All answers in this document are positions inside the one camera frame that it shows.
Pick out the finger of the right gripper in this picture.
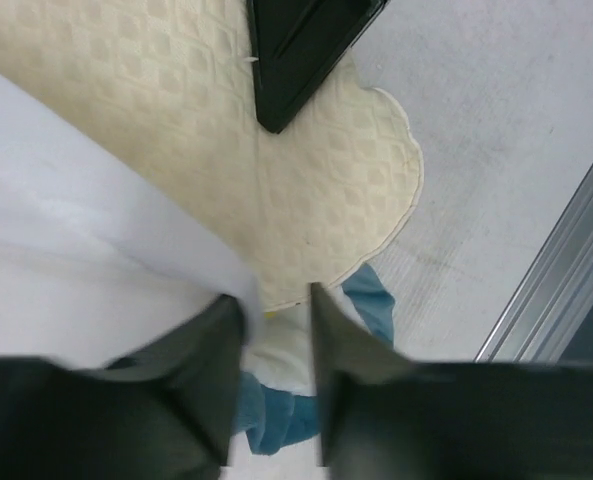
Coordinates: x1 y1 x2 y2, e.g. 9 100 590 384
248 0 388 134

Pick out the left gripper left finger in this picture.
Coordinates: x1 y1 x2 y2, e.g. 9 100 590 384
0 295 244 479

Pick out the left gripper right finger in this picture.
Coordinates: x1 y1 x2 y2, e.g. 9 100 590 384
310 283 593 479

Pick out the cream yellow pillow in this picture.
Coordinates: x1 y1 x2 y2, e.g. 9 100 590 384
0 1 423 310

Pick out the blue white pillowcase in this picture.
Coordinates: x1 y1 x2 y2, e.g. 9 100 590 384
0 57 397 459

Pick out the front aluminium rail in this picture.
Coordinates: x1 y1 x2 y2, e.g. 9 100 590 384
475 163 593 362

